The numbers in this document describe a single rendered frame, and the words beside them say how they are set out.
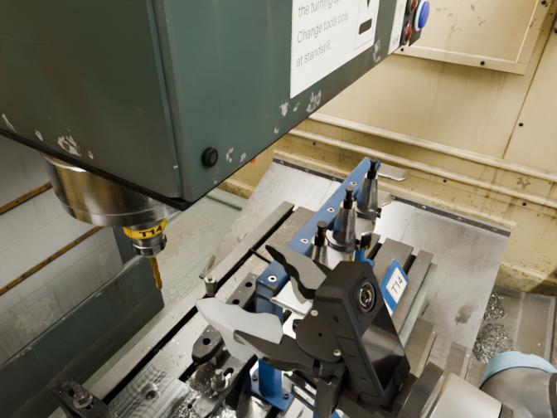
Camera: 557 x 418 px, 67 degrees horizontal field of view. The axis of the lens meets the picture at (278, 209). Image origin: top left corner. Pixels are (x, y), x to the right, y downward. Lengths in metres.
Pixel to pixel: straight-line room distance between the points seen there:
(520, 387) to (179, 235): 1.48
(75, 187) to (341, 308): 0.26
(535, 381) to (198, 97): 0.42
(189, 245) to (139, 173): 1.49
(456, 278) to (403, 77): 0.64
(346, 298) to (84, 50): 0.22
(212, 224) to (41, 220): 0.96
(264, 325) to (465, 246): 1.16
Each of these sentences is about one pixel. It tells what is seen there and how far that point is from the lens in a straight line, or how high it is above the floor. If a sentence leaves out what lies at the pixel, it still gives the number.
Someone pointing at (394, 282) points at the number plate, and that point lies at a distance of 1.10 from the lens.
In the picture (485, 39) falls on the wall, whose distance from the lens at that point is 1.30.
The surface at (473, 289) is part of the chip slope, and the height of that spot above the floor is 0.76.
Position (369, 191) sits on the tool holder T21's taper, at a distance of 0.82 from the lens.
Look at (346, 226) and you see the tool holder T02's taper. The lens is 0.73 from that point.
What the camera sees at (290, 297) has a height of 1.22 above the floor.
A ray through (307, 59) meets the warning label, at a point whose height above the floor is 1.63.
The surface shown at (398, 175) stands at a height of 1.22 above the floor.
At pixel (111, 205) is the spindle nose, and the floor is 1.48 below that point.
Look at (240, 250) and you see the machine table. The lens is 1.21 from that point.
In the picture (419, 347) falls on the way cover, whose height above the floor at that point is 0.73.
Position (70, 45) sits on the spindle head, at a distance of 0.24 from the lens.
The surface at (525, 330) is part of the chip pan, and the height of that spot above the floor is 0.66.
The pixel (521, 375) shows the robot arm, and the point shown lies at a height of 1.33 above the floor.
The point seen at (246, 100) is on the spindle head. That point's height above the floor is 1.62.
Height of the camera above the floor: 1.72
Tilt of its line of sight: 37 degrees down
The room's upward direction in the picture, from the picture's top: 1 degrees clockwise
